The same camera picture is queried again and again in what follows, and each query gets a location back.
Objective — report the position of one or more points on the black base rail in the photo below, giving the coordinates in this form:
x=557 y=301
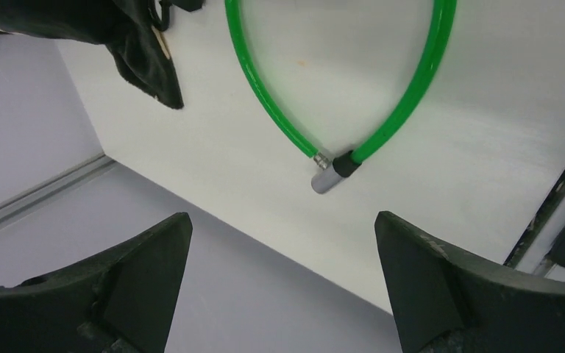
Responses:
x=560 y=214

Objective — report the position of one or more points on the green cable lock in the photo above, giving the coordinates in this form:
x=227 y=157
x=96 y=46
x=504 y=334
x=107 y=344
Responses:
x=336 y=170

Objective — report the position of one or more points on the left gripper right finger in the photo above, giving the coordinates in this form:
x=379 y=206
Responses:
x=446 y=299

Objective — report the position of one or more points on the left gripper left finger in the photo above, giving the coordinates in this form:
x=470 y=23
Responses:
x=122 y=299

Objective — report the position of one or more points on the black floral pillow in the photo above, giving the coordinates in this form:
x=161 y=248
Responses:
x=125 y=28

